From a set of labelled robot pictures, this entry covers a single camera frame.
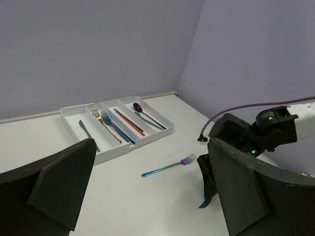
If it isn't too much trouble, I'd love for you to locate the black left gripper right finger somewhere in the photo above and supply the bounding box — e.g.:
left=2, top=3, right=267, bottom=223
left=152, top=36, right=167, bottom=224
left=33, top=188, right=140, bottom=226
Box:
left=208, top=139, right=315, bottom=236

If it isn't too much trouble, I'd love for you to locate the white plastic cutlery tray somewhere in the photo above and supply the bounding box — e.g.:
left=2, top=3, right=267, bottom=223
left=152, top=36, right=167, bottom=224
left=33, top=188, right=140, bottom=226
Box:
left=60, top=96, right=175, bottom=165

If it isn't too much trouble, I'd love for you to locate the iridescent green fork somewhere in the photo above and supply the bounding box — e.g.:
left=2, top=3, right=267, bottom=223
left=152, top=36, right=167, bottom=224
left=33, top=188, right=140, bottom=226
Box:
left=141, top=154, right=197, bottom=177

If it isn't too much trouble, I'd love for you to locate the teal metal spoon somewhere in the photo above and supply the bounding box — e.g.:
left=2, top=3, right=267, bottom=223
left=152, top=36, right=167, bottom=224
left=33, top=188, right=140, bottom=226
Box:
left=134, top=112, right=164, bottom=130

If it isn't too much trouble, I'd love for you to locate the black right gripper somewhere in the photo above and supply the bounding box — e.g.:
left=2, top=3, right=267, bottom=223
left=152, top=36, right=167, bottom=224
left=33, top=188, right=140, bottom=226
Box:
left=210, top=106, right=298, bottom=157

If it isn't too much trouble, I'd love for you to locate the dark chopstick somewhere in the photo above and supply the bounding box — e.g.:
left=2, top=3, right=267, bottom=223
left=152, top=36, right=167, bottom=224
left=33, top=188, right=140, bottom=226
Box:
left=114, top=108, right=144, bottom=133

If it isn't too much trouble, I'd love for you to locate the ornate gold fork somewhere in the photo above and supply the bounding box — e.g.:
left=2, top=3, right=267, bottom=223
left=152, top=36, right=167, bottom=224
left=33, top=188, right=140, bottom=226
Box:
left=91, top=108, right=122, bottom=144

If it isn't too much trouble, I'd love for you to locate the teal metal knife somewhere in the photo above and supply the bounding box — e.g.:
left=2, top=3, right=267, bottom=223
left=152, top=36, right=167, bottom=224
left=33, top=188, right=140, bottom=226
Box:
left=199, top=199, right=212, bottom=208
left=78, top=119, right=94, bottom=139

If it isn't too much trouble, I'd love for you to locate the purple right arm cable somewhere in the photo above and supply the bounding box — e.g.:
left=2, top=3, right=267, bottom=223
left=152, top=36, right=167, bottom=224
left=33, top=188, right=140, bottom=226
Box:
left=196, top=96, right=315, bottom=142

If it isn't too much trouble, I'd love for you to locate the orange chopstick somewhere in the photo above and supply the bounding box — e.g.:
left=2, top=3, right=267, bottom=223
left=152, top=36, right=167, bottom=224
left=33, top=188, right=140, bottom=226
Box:
left=114, top=109, right=145, bottom=137

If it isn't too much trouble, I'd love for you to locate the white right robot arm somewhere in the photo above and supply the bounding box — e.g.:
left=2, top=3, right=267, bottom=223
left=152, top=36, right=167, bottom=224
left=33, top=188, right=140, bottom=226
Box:
left=208, top=103, right=315, bottom=157

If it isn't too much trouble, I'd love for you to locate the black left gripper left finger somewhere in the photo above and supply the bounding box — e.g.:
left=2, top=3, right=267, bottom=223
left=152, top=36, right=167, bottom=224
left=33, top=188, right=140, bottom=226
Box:
left=0, top=138, right=96, bottom=236

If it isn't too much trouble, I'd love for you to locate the purple metal spoon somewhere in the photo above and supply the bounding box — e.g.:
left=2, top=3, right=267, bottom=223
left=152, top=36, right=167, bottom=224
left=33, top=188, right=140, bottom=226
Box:
left=133, top=103, right=166, bottom=129

